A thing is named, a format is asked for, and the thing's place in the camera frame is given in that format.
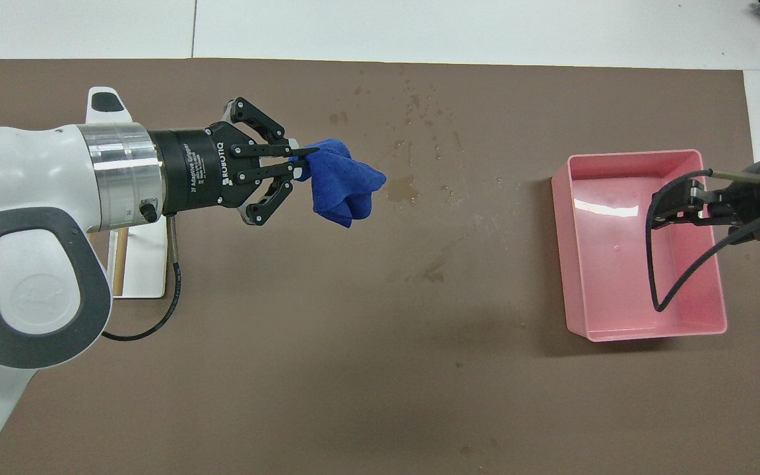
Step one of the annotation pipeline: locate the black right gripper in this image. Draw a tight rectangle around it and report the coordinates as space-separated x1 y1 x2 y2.
649 156 760 243

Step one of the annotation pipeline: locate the water puddle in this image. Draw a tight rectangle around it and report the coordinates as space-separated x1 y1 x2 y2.
387 175 420 203

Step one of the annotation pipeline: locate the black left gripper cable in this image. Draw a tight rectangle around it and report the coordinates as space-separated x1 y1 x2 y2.
102 216 183 342

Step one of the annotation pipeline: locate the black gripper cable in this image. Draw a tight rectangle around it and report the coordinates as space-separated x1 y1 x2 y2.
102 216 183 342
644 169 760 312

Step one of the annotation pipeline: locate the white rack with wooden dowels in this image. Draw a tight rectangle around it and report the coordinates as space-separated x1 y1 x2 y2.
106 224 170 300

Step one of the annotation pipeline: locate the pink plastic bin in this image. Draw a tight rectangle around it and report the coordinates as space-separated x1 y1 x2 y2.
550 149 729 342

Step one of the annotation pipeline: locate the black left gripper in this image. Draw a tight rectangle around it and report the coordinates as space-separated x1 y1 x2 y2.
150 97 320 227

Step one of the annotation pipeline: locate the blue towel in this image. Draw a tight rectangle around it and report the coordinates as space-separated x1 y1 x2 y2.
291 139 387 229

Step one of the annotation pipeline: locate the brown table mat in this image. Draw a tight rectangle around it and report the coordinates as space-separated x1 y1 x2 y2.
0 58 760 475

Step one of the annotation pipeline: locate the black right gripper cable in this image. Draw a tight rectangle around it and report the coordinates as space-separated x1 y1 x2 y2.
644 169 760 312

